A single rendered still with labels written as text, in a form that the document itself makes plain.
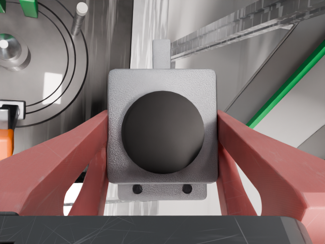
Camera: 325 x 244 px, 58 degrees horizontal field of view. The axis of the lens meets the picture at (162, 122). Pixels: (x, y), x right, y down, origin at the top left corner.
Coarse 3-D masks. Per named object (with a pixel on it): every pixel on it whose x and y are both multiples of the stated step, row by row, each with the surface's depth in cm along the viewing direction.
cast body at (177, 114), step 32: (160, 64) 16; (128, 96) 11; (160, 96) 10; (192, 96) 11; (128, 128) 10; (160, 128) 10; (192, 128) 10; (128, 160) 11; (160, 160) 10; (192, 160) 10; (128, 192) 14; (160, 192) 14; (192, 192) 14
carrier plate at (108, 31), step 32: (64, 0) 31; (96, 0) 32; (128, 0) 34; (96, 32) 33; (128, 32) 34; (96, 64) 33; (128, 64) 34; (96, 96) 33; (32, 128) 31; (64, 128) 32
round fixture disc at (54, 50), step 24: (48, 0) 29; (0, 24) 28; (24, 24) 28; (48, 24) 29; (72, 24) 30; (48, 48) 29; (72, 48) 30; (0, 72) 28; (24, 72) 29; (48, 72) 29; (72, 72) 30; (0, 96) 28; (24, 96) 29; (48, 96) 30; (72, 96) 30; (24, 120) 29; (48, 120) 30
